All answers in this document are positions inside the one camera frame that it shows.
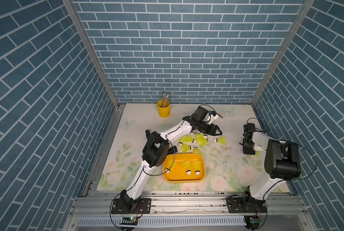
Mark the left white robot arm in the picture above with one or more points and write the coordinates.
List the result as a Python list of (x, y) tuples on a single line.
[(155, 153)]

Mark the yellow pen cup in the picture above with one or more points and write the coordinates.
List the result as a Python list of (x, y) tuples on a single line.
[(164, 108)]

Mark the right circuit board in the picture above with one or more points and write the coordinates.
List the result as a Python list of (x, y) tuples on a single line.
[(253, 221)]

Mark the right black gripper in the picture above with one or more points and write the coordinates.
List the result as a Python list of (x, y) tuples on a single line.
[(250, 152)]

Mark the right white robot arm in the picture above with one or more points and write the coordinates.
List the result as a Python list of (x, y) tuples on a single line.
[(281, 164)]

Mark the white vent grille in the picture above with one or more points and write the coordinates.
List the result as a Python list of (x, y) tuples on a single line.
[(166, 221)]

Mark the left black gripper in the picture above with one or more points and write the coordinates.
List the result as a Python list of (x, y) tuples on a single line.
[(213, 131)]

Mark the pencils in cup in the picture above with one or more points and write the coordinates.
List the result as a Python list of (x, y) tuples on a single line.
[(165, 99)]

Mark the circuit board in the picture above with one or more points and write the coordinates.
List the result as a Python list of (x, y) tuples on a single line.
[(129, 221), (253, 221)]

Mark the metal corner post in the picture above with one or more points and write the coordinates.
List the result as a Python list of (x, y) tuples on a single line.
[(300, 17), (75, 18)]

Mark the yellow shuttlecock bottom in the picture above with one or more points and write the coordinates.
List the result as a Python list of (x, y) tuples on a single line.
[(187, 166)]

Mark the left circuit board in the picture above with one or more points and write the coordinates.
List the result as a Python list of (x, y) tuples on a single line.
[(129, 221)]

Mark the yellow plastic storage box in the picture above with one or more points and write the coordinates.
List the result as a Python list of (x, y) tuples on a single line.
[(178, 175)]

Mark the left metal corner post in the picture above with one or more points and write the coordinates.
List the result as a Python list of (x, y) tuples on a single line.
[(75, 18)]

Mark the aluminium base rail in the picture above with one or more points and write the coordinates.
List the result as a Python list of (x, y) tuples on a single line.
[(184, 203)]

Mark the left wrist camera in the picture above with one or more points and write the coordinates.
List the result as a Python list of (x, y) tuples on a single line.
[(210, 117)]

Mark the right metal corner post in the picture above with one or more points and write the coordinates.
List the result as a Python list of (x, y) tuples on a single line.
[(300, 17)]

